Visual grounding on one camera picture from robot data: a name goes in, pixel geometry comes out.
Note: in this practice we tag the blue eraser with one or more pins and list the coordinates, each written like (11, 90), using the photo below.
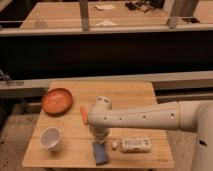
(100, 153)

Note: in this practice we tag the white cup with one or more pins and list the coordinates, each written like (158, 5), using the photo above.
(51, 139)

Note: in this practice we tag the small white piece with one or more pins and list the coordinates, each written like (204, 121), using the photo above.
(114, 145)

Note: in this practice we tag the grey metal post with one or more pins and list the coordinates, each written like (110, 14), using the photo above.
(83, 4)
(177, 7)

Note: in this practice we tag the orange carrot toy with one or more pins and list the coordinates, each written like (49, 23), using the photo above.
(84, 115)

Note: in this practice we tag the white paper sheet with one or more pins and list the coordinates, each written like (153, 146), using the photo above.
(104, 7)

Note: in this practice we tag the grey metal post right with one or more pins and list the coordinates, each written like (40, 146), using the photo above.
(177, 7)

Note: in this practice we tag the metal clamp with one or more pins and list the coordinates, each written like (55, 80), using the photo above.
(9, 81)

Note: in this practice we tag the orange bowl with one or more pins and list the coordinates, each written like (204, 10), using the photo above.
(57, 101)

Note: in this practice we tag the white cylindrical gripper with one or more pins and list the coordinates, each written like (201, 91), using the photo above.
(100, 134)

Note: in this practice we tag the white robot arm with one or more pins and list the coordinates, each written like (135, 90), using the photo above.
(189, 116)

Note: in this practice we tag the folded white paper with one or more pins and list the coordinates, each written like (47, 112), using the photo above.
(106, 23)

